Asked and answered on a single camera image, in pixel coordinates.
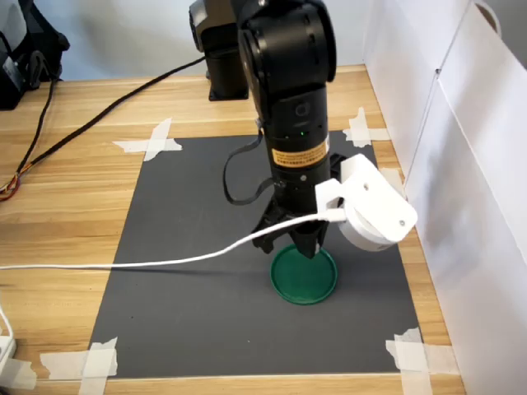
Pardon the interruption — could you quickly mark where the round green lid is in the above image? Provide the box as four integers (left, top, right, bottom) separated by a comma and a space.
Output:
268, 242, 340, 307

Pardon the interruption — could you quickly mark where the white tape cross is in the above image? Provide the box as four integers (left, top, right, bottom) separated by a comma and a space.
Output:
385, 327, 460, 395
112, 118, 184, 162
342, 106, 391, 149
39, 336, 119, 395

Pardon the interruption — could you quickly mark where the dark grey mat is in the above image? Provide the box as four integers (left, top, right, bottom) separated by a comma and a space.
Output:
87, 135, 426, 379

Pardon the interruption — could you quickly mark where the white partition panel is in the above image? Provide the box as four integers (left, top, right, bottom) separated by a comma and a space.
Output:
361, 0, 473, 184
404, 0, 527, 395

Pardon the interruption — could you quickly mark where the black chair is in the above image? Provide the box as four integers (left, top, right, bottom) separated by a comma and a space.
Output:
0, 0, 72, 91

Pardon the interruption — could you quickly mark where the white plug adapter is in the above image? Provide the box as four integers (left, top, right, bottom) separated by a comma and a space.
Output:
0, 334, 17, 368

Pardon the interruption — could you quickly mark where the black device box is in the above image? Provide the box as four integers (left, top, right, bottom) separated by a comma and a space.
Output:
0, 51, 26, 111

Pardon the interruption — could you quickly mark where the white tape strip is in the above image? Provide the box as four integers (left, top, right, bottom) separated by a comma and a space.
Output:
0, 356, 39, 391

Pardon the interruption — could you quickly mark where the round wrist camera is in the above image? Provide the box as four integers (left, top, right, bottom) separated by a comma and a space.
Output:
337, 200, 399, 253

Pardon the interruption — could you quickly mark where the black flat wrist cable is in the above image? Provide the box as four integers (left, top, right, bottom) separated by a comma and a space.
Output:
222, 118, 276, 206

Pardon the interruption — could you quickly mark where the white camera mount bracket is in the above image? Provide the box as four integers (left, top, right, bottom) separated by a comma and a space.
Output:
314, 153, 418, 244

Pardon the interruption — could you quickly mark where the white camera cable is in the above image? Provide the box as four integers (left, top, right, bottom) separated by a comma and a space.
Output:
0, 207, 347, 272

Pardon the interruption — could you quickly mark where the black braided sleeve cable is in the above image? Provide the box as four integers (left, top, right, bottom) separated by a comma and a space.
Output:
0, 54, 209, 202

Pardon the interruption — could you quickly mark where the thin black cable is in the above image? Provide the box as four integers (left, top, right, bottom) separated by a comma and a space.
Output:
15, 77, 59, 177

